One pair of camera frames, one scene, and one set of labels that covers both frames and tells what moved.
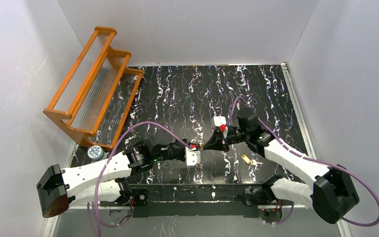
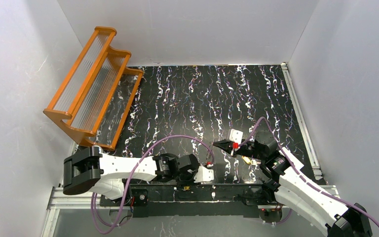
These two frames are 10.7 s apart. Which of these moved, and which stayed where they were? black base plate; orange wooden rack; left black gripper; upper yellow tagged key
Moved: left black gripper
Stayed: black base plate; orange wooden rack; upper yellow tagged key
